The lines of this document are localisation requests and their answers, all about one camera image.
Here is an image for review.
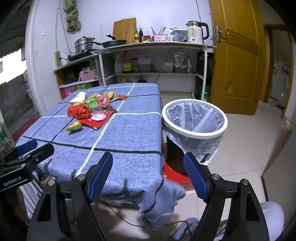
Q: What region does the person's light trouser leg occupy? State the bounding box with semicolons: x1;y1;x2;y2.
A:
259;201;285;241

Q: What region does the metal door handle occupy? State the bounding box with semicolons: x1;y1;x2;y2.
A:
216;25;229;42

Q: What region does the clear plastic bottle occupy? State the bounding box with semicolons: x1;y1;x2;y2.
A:
114;56;122;74

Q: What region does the yellow green wrapper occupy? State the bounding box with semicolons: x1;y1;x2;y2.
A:
65;121;82;132

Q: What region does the white paper bag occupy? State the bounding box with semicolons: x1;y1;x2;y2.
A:
69;91;88;105

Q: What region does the black induction cooker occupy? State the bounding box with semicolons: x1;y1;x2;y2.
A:
67;50;97;62

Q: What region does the black floor cable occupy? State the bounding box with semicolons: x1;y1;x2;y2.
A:
102;181;195;234

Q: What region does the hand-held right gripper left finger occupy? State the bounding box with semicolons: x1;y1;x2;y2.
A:
26;152;114;241

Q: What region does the black wall cable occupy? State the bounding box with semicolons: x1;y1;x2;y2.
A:
56;8;73;54

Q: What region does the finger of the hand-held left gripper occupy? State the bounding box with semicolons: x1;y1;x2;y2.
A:
16;140;38;156
4;143;55;167

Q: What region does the striped cloth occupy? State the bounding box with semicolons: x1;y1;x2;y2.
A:
20;171;50;219

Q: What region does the white round lid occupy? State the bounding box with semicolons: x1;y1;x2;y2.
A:
91;112;107;121

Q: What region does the steel steamer pot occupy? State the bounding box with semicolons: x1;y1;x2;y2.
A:
74;37;95;53

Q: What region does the clear plastic container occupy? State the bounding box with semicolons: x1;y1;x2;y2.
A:
171;28;188;42

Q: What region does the white electric kettle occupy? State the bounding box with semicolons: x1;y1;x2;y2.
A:
187;20;210;44

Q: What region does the green snack packet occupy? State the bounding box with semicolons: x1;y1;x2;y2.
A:
75;83;93;91

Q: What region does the blue checked tablecloth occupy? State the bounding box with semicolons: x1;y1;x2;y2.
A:
15;83;186;231

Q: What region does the green hanging cloth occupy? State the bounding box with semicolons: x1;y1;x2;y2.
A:
63;0;82;32

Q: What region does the white round trash bin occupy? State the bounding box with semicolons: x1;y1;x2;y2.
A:
162;99;228;165

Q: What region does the red plastic bag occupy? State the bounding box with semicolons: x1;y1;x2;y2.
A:
67;103;92;120

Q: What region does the red doormat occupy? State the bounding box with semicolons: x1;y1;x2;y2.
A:
11;117;36;142

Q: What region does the red round lid cup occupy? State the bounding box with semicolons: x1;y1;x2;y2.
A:
97;95;111;108

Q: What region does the bunch of chopsticks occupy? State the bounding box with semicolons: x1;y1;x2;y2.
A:
151;26;167;35

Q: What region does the wooden shelf cabinet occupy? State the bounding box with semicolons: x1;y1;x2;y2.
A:
53;54;101;100

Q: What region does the wooden cutting board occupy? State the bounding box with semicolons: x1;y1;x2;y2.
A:
112;18;137;44

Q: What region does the yellow label soy sauce bottle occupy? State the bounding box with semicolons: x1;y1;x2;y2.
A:
122;51;133;74

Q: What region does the red packet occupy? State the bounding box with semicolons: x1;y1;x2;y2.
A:
80;112;114;130

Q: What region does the pink snack packet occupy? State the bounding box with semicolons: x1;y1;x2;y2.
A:
62;87;75;98

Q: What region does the pink plastic basket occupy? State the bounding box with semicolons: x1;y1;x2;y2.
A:
79;70;98;81

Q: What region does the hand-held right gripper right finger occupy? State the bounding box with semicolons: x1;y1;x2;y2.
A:
183;152;270;241

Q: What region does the white crumpled plastic bag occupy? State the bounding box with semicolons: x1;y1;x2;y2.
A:
174;51;192;74

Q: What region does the red yellow floor mat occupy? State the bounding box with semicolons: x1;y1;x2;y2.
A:
163;160;191;184

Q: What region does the yellow wooden door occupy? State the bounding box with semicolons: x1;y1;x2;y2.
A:
209;0;266;115

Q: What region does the black frying pan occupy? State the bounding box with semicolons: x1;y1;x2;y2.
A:
92;35;127;48

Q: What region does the clear plastic bin liner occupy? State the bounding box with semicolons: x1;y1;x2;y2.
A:
163;102;226;165

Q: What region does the white metal kitchen rack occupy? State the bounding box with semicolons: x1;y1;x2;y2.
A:
91;42;216;101

